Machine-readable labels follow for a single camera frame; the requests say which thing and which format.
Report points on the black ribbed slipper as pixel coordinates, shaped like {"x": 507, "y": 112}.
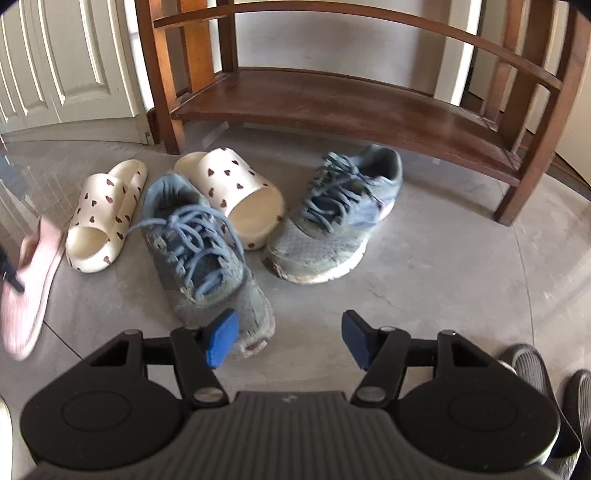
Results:
{"x": 531, "y": 374}
{"x": 579, "y": 406}

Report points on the cream heart print slipper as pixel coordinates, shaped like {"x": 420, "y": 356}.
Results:
{"x": 231, "y": 184}
{"x": 104, "y": 207}

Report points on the brown wooden table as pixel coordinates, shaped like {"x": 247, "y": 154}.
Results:
{"x": 323, "y": 101}

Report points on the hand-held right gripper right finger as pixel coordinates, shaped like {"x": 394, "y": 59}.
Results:
{"x": 355, "y": 340}

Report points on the pink shoe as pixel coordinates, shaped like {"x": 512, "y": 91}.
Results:
{"x": 27, "y": 300}

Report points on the blue grey laced sneaker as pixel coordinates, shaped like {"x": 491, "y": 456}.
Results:
{"x": 198, "y": 258}
{"x": 332, "y": 217}

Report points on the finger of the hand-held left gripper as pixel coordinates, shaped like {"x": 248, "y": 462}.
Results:
{"x": 10, "y": 272}

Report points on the white panelled cabinet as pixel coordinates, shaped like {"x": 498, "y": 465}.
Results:
{"x": 69, "y": 60}

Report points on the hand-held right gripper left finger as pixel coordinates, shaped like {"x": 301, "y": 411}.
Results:
{"x": 221, "y": 340}

